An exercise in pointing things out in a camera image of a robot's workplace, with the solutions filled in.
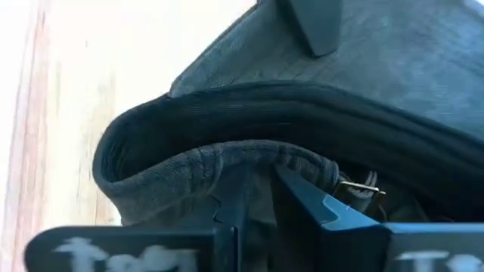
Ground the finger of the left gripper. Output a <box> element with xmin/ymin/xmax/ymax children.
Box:
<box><xmin>278</xmin><ymin>0</ymin><xmax>343</xmax><ymax>57</ymax></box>

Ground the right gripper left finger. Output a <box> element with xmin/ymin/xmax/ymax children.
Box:
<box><xmin>24</xmin><ymin>165</ymin><xmax>243</xmax><ymax>272</ymax></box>

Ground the black baseball cap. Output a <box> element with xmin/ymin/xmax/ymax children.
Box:
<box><xmin>92</xmin><ymin>0</ymin><xmax>484</xmax><ymax>272</ymax></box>

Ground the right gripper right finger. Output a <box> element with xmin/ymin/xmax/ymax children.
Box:
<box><xmin>272</xmin><ymin>165</ymin><xmax>484</xmax><ymax>272</ymax></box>

